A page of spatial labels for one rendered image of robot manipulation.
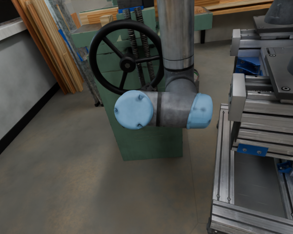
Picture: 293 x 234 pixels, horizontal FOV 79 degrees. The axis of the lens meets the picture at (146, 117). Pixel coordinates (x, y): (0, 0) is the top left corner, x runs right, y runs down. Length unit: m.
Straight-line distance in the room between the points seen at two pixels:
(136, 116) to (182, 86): 0.13
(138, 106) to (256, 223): 0.74
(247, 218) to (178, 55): 0.73
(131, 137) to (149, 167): 0.27
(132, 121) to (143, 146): 0.90
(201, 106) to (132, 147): 0.94
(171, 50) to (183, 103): 0.13
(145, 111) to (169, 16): 0.20
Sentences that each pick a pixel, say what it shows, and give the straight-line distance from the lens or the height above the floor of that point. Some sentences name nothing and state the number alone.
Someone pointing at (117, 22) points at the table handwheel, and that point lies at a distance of 0.65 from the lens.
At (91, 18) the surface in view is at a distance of 1.02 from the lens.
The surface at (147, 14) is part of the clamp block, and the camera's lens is 0.73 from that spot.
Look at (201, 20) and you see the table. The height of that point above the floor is 0.88.
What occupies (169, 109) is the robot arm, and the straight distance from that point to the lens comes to 0.35.
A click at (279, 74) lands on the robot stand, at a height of 0.82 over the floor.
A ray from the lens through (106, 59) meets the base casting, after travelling 0.90.
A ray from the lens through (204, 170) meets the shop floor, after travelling 1.29.
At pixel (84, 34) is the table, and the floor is 0.89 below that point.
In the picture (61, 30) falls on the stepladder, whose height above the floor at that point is 0.78.
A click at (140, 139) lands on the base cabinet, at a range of 1.18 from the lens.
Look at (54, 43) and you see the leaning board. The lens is 2.30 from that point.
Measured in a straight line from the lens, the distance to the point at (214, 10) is 2.92.
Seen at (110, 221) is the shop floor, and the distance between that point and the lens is 1.19.
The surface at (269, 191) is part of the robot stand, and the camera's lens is 1.05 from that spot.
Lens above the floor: 1.06
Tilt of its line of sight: 39 degrees down
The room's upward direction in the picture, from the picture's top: 10 degrees counter-clockwise
